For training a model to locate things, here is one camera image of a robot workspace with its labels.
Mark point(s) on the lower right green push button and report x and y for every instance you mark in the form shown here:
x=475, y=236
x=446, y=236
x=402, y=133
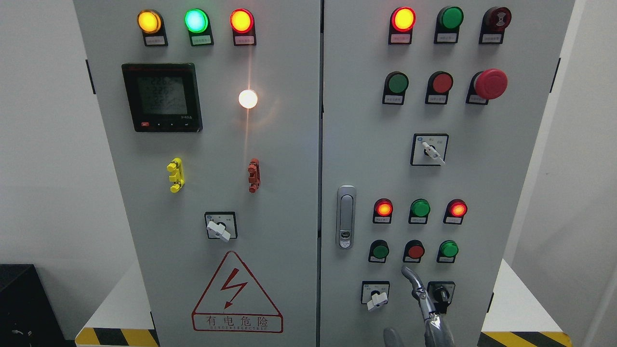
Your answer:
x=447, y=252

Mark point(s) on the white platform with hazard stripes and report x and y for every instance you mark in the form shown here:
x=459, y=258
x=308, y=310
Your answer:
x=515, y=319

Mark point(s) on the upper right rotary selector switch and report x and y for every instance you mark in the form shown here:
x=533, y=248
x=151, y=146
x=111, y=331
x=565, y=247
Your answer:
x=429, y=149

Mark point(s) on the yellow indicator lamp top left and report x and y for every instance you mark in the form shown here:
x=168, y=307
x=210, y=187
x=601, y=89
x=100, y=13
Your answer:
x=152, y=26

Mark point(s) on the lower left green push button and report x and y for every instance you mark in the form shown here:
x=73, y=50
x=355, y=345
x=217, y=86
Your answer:
x=378, y=251

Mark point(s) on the red indicator lamp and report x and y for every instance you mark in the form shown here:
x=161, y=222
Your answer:
x=402, y=21
x=455, y=212
x=242, y=23
x=382, y=211

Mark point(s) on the white lit indicator lamp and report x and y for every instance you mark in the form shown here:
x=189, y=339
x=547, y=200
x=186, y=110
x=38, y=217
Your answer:
x=248, y=98

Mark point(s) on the lower middle green indicator lamp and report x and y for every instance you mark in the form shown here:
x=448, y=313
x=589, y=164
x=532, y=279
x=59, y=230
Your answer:
x=419, y=212

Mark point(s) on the green indicator lamp top left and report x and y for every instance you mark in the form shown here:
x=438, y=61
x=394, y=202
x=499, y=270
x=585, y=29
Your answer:
x=199, y=27

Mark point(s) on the red indicator lamp top right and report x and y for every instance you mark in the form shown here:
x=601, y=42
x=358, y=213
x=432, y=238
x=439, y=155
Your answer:
x=402, y=21

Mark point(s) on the green indicator lamp top right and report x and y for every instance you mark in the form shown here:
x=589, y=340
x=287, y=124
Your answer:
x=448, y=24

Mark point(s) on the black box lower left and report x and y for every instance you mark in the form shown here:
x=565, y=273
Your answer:
x=26, y=316

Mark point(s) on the red terminal connector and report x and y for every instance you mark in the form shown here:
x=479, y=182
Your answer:
x=254, y=175

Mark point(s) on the red push button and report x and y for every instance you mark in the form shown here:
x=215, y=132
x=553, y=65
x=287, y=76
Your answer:
x=413, y=252
x=438, y=87

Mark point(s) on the lower white rotary selector switch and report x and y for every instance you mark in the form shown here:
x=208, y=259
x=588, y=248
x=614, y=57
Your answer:
x=374, y=294

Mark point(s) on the black knob selector switch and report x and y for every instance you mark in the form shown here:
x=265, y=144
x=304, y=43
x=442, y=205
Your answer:
x=441, y=294

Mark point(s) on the green indicator lamp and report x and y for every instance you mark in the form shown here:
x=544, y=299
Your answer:
x=419, y=212
x=448, y=24
x=199, y=27

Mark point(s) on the lower middle red push button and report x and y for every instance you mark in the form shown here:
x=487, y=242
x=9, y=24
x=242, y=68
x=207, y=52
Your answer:
x=413, y=252

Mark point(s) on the black digital power meter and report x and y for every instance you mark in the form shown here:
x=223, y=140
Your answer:
x=163, y=97

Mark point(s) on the red emergency stop mushroom button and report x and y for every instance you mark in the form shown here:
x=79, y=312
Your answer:
x=486, y=85

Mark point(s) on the red indicator lamp top left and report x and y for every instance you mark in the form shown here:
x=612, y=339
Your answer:
x=242, y=23

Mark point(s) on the grey electrical control cabinet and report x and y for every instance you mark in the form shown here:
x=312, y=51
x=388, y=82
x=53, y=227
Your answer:
x=318, y=68

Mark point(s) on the lower left red indicator lamp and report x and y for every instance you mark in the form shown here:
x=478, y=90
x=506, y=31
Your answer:
x=382, y=211

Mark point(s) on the upper green push button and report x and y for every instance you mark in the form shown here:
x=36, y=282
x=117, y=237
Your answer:
x=395, y=86

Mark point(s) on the upper red push button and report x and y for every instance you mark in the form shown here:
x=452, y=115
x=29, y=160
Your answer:
x=438, y=87

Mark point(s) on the yellow terminal connector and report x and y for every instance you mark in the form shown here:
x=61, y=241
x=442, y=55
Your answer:
x=176, y=175

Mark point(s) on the red electrical hazard warning sticker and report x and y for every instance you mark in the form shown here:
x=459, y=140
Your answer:
x=234, y=301

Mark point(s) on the silver cabinet door lock handle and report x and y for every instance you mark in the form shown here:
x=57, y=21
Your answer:
x=345, y=216

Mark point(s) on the green push button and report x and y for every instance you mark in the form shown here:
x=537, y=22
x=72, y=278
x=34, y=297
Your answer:
x=395, y=86
x=447, y=252
x=378, y=251

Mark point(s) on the left door rotary selector switch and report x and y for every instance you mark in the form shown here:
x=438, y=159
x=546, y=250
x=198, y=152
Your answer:
x=221, y=225

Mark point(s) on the dark red buzzer alarm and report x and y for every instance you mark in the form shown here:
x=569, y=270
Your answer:
x=493, y=25

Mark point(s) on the lower right red indicator lamp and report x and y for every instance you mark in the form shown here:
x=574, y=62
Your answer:
x=455, y=212

